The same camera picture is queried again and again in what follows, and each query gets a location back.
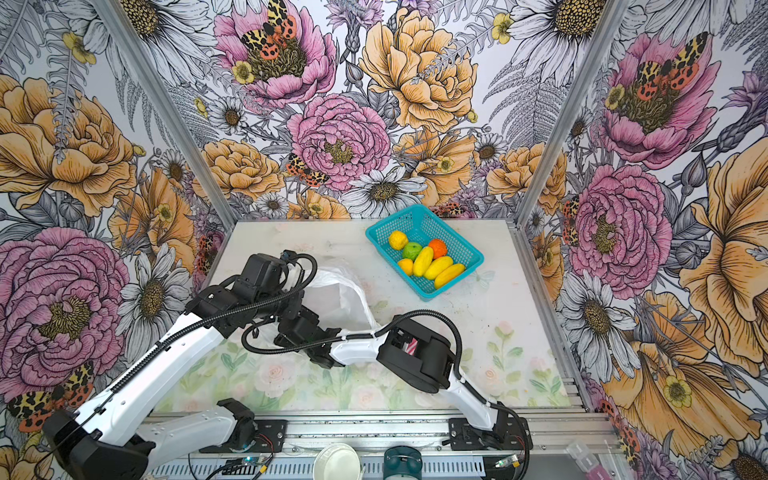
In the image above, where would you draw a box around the yellow toy mango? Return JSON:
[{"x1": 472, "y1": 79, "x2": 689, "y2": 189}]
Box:
[{"x1": 423, "y1": 255, "x2": 454, "y2": 281}]

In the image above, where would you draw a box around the green toy fruit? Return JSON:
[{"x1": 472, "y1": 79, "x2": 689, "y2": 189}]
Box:
[{"x1": 402, "y1": 242, "x2": 423, "y2": 262}]

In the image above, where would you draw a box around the dark green round container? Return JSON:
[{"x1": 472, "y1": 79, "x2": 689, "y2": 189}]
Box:
[{"x1": 382, "y1": 446, "x2": 423, "y2": 480}]

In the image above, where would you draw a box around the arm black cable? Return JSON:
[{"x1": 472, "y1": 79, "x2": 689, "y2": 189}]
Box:
[
  {"x1": 241, "y1": 308, "x2": 532, "y2": 480},
  {"x1": 35, "y1": 251, "x2": 319, "y2": 469}
]

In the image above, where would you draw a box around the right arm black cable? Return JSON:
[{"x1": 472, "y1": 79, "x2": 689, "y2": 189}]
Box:
[{"x1": 241, "y1": 308, "x2": 532, "y2": 480}]

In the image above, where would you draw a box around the white round cup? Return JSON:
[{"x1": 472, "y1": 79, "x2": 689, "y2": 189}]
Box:
[{"x1": 312, "y1": 443, "x2": 363, "y2": 480}]

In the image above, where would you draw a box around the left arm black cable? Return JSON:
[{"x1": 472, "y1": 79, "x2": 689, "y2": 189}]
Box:
[{"x1": 35, "y1": 251, "x2": 319, "y2": 469}]

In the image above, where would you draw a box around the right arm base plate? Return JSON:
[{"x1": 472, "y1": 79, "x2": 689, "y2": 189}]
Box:
[{"x1": 446, "y1": 418, "x2": 534, "y2": 451}]

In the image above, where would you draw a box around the pink clear plastic object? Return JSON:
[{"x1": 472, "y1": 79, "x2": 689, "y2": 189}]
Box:
[{"x1": 566, "y1": 440, "x2": 611, "y2": 480}]

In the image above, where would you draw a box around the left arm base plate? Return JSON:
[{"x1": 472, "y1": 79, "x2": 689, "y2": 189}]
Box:
[{"x1": 200, "y1": 419, "x2": 288, "y2": 454}]

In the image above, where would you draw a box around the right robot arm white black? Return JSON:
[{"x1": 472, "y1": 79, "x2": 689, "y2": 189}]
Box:
[{"x1": 274, "y1": 308, "x2": 530, "y2": 450}]

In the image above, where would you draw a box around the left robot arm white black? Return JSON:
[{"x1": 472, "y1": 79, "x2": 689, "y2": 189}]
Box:
[{"x1": 43, "y1": 250, "x2": 317, "y2": 479}]

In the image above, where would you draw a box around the yellow toy banana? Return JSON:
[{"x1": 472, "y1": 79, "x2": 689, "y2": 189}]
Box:
[
  {"x1": 434, "y1": 264, "x2": 466, "y2": 290},
  {"x1": 413, "y1": 246, "x2": 433, "y2": 277}
]

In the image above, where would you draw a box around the yellow toy fruit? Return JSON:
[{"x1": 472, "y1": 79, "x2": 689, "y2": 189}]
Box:
[{"x1": 397, "y1": 258, "x2": 414, "y2": 276}]

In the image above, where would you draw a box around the teal plastic basket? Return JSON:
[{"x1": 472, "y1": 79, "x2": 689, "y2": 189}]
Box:
[{"x1": 365, "y1": 205, "x2": 484, "y2": 301}]

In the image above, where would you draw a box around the yellow toy lemon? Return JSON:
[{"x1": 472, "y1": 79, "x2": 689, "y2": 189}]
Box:
[{"x1": 388, "y1": 230, "x2": 409, "y2": 251}]

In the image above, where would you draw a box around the plush doll pink hat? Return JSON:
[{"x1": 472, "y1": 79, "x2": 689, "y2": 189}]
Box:
[{"x1": 404, "y1": 339, "x2": 418, "y2": 356}]

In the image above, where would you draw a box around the translucent white plastic bag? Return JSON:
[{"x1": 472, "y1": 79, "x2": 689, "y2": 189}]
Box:
[{"x1": 302, "y1": 257, "x2": 380, "y2": 331}]

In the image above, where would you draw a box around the orange toy fruit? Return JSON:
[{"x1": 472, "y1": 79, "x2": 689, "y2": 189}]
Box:
[{"x1": 428, "y1": 239, "x2": 447, "y2": 259}]

